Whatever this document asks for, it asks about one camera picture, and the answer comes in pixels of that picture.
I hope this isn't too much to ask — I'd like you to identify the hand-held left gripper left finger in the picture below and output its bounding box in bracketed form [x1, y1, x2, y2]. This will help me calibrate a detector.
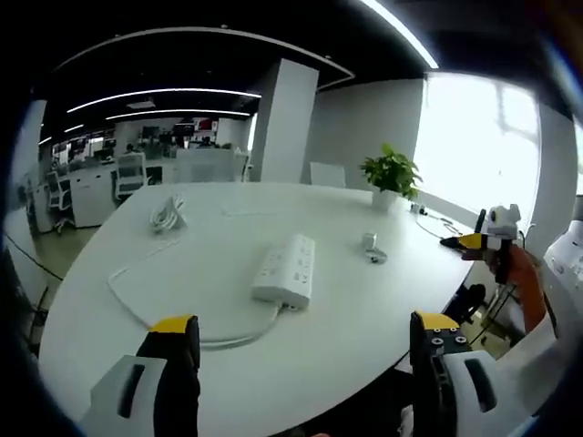
[77, 313, 202, 437]

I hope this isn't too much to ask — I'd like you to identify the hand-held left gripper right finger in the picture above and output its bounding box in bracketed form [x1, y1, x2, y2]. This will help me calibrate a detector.
[409, 310, 535, 437]

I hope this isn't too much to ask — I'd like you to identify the white power strip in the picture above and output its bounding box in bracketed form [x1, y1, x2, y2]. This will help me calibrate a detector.
[251, 232, 317, 310]

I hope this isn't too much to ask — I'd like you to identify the black chair under desk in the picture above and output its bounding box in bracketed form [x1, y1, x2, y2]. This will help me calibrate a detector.
[448, 282, 487, 325]

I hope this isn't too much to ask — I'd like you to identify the white desk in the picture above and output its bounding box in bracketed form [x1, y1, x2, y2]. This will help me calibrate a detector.
[38, 180, 480, 437]

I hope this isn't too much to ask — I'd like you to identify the ceiling strip light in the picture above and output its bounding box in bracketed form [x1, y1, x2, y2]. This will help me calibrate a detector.
[358, 0, 441, 70]
[66, 87, 263, 115]
[104, 107, 252, 122]

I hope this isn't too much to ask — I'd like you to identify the person's right hand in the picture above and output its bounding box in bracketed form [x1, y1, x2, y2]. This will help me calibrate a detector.
[484, 244, 534, 288]

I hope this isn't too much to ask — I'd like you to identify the white rounded object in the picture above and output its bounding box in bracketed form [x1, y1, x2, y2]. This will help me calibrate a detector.
[543, 221, 583, 300]

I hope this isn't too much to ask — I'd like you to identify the green potted plant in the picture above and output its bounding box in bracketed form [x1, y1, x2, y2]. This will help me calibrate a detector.
[358, 142, 424, 212]

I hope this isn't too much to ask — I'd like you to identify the white mesh office chair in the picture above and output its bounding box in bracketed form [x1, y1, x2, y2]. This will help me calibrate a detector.
[44, 169, 77, 235]
[112, 153, 148, 202]

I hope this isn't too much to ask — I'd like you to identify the white office partition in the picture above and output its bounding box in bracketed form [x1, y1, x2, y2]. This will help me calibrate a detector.
[174, 148, 251, 184]

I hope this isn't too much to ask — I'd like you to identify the thin cable on desk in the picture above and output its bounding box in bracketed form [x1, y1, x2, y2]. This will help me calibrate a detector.
[414, 212, 459, 241]

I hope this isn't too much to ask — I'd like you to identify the white power strip cable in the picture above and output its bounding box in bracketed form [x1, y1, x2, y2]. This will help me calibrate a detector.
[107, 235, 284, 350]

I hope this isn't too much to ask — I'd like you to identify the white coiled cable bundle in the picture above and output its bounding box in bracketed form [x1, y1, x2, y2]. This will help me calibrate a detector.
[148, 194, 189, 235]

